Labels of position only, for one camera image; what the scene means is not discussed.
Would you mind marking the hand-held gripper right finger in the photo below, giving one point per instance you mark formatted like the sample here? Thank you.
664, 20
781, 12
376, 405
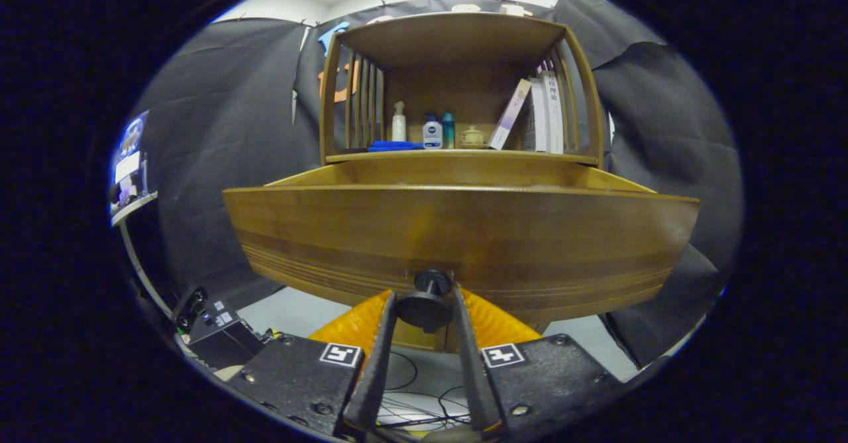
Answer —
472, 370

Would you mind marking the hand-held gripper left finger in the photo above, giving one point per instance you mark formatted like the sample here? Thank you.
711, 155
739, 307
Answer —
377, 370

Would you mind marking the wooden drawer with black knob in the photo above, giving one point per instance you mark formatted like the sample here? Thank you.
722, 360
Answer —
464, 231

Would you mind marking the wooden countertop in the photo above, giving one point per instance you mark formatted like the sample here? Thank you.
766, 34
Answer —
464, 157

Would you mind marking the wooden cabinet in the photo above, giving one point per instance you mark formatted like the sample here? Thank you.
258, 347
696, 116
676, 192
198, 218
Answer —
457, 92

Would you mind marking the black electronic box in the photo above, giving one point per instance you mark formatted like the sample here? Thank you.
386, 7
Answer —
222, 340

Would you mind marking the blue folded cloth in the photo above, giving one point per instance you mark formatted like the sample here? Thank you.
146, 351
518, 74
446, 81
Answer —
394, 146

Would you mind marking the beige lidded teacup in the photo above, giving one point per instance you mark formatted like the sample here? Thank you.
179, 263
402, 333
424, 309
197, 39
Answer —
472, 138

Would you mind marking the white and blue lotion bottle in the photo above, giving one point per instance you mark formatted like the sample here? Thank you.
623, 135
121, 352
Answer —
432, 135

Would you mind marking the teal bottle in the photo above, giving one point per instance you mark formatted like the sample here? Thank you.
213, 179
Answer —
448, 132

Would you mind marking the white pump bottle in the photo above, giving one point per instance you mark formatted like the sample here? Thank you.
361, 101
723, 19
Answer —
399, 128

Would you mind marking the purple and white book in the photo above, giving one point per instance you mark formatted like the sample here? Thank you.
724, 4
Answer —
510, 115

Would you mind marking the black backdrop cloth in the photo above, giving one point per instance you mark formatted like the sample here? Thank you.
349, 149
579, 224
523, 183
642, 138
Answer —
218, 165

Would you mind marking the plain white book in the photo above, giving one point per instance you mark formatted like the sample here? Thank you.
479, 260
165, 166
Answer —
538, 118

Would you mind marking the white book with printed spine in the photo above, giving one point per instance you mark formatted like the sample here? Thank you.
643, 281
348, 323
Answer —
554, 112

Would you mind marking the white side table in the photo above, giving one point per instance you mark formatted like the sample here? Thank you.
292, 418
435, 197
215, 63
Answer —
132, 206

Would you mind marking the white paper note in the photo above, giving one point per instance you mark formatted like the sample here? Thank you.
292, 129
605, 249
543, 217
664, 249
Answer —
127, 166

